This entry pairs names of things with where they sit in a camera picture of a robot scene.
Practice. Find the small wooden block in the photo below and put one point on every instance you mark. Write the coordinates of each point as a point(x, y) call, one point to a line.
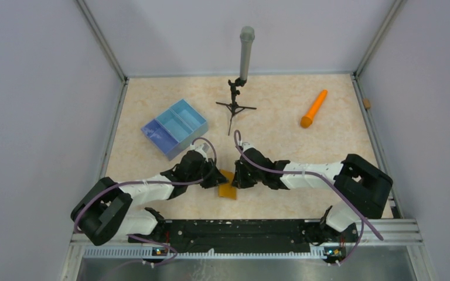
point(366, 104)

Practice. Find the orange marker pen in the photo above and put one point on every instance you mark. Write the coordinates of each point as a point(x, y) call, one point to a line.
point(308, 118)

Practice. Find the grey microphone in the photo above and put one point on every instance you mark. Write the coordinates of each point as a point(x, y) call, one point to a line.
point(247, 37)

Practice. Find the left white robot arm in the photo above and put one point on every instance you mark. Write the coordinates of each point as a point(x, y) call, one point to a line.
point(110, 208)

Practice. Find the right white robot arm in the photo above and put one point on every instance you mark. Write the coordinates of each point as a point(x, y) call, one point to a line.
point(362, 187)

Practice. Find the blue compartment organizer box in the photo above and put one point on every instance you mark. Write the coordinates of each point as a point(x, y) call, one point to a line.
point(173, 130)

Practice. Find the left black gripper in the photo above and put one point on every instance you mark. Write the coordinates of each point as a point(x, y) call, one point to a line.
point(215, 178)

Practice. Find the black tripod stand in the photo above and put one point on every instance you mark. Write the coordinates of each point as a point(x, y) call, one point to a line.
point(233, 106)

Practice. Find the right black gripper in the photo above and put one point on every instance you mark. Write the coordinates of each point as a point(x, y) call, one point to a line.
point(238, 181)

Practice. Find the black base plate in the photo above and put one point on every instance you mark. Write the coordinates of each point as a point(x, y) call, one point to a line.
point(248, 236)

